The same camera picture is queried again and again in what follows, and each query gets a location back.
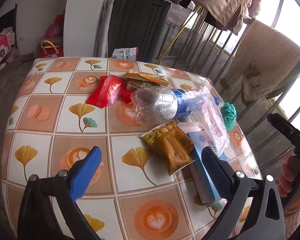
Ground blue white toothpaste box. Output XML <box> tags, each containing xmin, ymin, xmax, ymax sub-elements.
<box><xmin>187</xmin><ymin>131</ymin><xmax>221</xmax><ymax>207</ymax></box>

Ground yellow orange snack bag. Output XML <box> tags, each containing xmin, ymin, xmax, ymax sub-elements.
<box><xmin>140</xmin><ymin>121</ymin><xmax>194</xmax><ymax>175</ymax></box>

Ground clear pink plastic bag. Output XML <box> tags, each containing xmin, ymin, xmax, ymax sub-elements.
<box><xmin>184</xmin><ymin>87</ymin><xmax>229</xmax><ymax>157</ymax></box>

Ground red snack wrapper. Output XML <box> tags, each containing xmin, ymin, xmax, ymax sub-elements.
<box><xmin>85</xmin><ymin>75</ymin><xmax>132</xmax><ymax>108</ymax></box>

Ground clear pepsi plastic bottle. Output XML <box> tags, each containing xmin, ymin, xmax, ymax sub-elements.
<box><xmin>130</xmin><ymin>86</ymin><xmax>220</xmax><ymax>126</ymax></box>

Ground orange gold sachet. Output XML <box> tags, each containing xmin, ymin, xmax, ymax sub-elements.
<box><xmin>125</xmin><ymin>70</ymin><xmax>169</xmax><ymax>87</ymax></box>

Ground gold pink packet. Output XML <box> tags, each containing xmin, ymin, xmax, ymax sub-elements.
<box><xmin>126</xmin><ymin>79</ymin><xmax>152</xmax><ymax>92</ymax></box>

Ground right hand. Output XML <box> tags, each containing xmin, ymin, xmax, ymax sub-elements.
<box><xmin>277</xmin><ymin>156</ymin><xmax>300</xmax><ymax>212</ymax></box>

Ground teal crumpled bag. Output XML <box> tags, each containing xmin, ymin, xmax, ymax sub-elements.
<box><xmin>221</xmin><ymin>102</ymin><xmax>237</xmax><ymax>131</ymax></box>

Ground beige plush garment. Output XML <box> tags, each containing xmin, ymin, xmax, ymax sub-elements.
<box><xmin>220</xmin><ymin>20</ymin><xmax>300</xmax><ymax>105</ymax></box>

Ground yellow broom stick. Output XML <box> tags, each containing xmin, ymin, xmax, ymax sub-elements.
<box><xmin>155</xmin><ymin>5</ymin><xmax>201</xmax><ymax>64</ymax></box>

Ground green white milk carton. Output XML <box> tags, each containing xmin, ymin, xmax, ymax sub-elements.
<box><xmin>111</xmin><ymin>47</ymin><xmax>138</xmax><ymax>61</ymax></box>

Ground red gift bag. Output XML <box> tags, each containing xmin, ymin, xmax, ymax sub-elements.
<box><xmin>37</xmin><ymin>36</ymin><xmax>64</xmax><ymax>58</ymax></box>

